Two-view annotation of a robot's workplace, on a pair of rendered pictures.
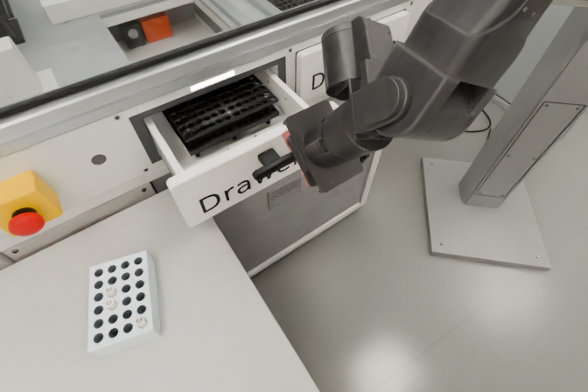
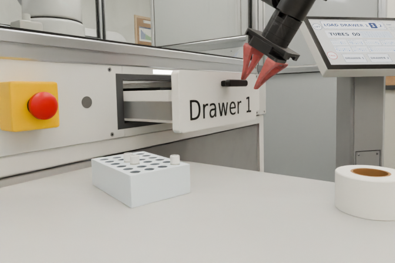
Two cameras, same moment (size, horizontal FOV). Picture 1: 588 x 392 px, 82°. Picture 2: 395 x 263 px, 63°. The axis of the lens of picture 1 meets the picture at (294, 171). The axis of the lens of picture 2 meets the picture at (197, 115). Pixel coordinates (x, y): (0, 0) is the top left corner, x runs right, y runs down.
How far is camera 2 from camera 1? 58 cm
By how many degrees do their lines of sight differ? 50
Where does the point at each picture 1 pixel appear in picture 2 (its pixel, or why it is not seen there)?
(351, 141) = not seen: outside the picture
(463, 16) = not seen: outside the picture
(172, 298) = not seen: hidden behind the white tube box
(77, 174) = (67, 109)
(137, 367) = (181, 205)
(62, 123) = (79, 53)
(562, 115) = (371, 161)
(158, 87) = (137, 58)
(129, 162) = (104, 118)
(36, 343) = (38, 215)
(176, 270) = not seen: hidden behind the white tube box
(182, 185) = (184, 73)
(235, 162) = (210, 77)
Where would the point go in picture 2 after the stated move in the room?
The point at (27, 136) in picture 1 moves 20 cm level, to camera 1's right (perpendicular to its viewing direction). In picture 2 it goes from (56, 51) to (172, 53)
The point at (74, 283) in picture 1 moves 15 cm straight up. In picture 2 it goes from (64, 189) to (58, 80)
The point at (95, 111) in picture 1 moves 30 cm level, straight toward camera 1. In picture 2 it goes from (100, 55) to (245, 38)
